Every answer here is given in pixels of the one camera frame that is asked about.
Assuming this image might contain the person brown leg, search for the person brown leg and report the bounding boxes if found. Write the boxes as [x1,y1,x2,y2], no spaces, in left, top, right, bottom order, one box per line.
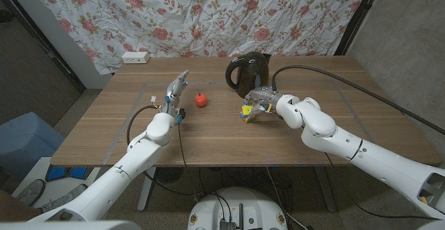
[0,190,42,223]

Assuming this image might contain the white table leg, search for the white table leg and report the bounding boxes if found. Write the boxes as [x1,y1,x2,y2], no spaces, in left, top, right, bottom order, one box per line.
[137,167,157,213]

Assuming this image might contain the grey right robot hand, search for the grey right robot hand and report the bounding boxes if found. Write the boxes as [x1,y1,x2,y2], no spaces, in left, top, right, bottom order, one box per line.
[243,85,283,116]

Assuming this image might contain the white power strip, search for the white power strip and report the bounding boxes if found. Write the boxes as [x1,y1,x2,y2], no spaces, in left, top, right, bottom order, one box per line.
[120,51,151,65]

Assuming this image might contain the grey sneaker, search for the grey sneaker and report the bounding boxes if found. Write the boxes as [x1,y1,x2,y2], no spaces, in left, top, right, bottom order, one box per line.
[40,183,88,213]
[15,179,46,206]

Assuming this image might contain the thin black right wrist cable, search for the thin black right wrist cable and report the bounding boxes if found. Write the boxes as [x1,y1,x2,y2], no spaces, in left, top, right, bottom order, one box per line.
[325,152,439,221]

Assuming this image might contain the white floor cable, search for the white floor cable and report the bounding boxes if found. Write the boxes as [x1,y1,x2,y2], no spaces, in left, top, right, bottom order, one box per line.
[266,167,309,230]

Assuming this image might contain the blue black floor pad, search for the blue black floor pad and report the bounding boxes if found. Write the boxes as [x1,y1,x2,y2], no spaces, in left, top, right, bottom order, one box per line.
[46,165,88,182]

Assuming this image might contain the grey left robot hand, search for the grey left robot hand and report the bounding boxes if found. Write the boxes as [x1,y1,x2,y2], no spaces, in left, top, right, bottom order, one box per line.
[160,69,191,117]

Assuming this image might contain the black electric kettle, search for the black electric kettle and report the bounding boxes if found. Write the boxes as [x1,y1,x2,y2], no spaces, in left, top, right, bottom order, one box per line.
[225,51,272,99]

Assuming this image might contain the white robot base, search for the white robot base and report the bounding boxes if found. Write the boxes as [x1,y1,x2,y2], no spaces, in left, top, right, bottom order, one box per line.
[186,187,289,230]

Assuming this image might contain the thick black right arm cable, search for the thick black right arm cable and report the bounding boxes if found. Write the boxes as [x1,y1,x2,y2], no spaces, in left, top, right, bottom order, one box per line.
[271,65,445,136]

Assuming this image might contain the red ball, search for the red ball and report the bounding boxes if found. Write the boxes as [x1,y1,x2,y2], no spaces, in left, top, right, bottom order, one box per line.
[194,92,208,108]

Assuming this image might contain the multicoloured rubiks cube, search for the multicoloured rubiks cube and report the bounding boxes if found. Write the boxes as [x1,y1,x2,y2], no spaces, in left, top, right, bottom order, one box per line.
[239,104,257,124]

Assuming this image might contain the floral print backdrop cloth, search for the floral print backdrop cloth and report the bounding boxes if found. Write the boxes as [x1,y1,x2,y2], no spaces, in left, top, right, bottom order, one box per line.
[22,0,373,75]

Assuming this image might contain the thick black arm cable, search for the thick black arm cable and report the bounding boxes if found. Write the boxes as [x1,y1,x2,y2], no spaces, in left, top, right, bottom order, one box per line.
[271,65,445,136]
[126,104,201,197]

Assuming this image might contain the white floor mat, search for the white floor mat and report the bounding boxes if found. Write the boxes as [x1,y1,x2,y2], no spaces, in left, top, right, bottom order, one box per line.
[15,156,105,213]

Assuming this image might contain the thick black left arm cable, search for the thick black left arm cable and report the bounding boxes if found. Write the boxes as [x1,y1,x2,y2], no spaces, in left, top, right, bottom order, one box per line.
[126,104,201,197]

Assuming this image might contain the blue plastic bin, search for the blue plastic bin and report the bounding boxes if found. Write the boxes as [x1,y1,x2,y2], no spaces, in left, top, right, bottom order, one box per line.
[0,111,66,177]

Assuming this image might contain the thin black left wrist cable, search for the thin black left wrist cable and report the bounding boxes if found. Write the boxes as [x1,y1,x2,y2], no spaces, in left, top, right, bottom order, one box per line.
[177,122,195,189]

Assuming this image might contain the black round floor disc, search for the black round floor disc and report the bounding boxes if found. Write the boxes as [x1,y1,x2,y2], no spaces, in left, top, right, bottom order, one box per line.
[155,167,184,185]

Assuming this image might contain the grey table leg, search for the grey table leg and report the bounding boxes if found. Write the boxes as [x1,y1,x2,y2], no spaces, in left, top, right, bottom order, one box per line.
[314,167,338,213]

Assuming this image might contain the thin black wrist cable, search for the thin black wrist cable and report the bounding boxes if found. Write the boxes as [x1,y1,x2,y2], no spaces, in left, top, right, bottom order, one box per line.
[177,122,195,189]
[325,152,439,221]

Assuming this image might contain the thin black floor cable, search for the thin black floor cable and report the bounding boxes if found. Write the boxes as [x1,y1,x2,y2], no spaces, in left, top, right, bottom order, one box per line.
[197,167,232,220]

